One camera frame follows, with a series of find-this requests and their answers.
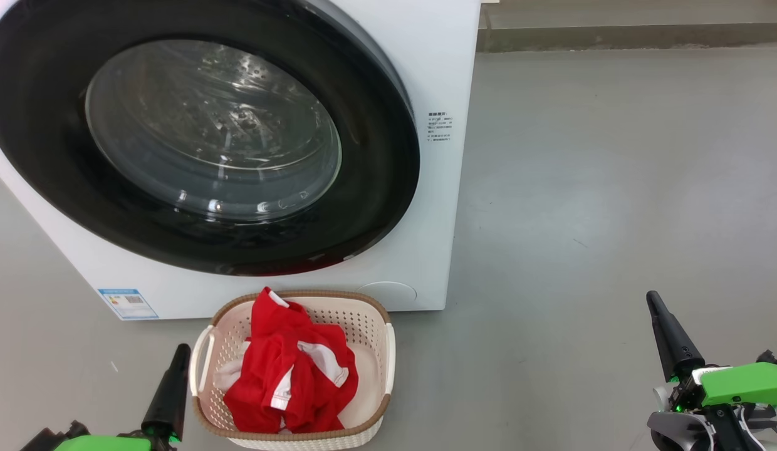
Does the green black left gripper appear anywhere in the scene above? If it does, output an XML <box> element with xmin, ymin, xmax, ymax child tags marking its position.
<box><xmin>19</xmin><ymin>343</ymin><xmax>192</xmax><ymax>451</ymax></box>

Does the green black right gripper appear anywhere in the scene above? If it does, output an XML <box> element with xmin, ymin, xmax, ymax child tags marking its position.
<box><xmin>645</xmin><ymin>291</ymin><xmax>777</xmax><ymax>451</ymax></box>

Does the red and white garment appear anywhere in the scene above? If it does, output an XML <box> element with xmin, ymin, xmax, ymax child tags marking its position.
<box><xmin>213</xmin><ymin>287</ymin><xmax>359</xmax><ymax>434</ymax></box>

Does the black round glass washer door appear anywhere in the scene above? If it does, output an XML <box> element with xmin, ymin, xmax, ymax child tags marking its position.
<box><xmin>0</xmin><ymin>0</ymin><xmax>420</xmax><ymax>276</ymax></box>

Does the cream perforated laundry basket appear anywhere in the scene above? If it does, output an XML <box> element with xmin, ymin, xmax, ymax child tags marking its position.
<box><xmin>189</xmin><ymin>290</ymin><xmax>397</xmax><ymax>450</ymax></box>

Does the white front-load washing machine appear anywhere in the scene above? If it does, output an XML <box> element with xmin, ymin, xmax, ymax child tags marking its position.
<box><xmin>0</xmin><ymin>0</ymin><xmax>483</xmax><ymax>321</ymax></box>

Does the blue white energy label sticker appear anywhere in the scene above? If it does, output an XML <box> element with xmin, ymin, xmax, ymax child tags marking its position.
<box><xmin>98</xmin><ymin>288</ymin><xmax>159</xmax><ymax>321</ymax></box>

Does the black text notice sticker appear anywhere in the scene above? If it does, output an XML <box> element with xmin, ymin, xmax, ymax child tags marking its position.
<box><xmin>427</xmin><ymin>111</ymin><xmax>453</xmax><ymax>145</ymax></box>

